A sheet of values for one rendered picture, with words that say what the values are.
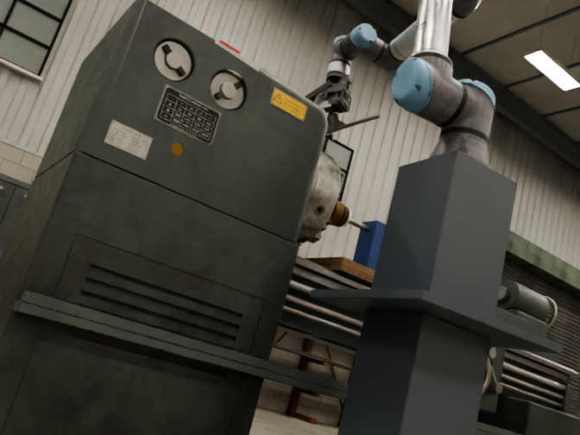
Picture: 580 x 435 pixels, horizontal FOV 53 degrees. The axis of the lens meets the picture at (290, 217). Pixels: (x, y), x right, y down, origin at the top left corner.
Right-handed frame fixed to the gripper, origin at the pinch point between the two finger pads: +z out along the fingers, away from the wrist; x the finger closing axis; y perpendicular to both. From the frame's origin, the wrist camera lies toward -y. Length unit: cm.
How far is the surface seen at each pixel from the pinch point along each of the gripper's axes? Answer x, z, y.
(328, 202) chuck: -5.2, 28.4, 10.7
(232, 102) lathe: -48, 20, 2
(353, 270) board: 6.0, 45.3, 17.1
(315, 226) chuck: -3.0, 35.1, 6.8
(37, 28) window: 213, -337, -592
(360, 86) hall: 680, -530, -344
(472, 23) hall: 728, -679, -162
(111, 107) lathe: -71, 36, -10
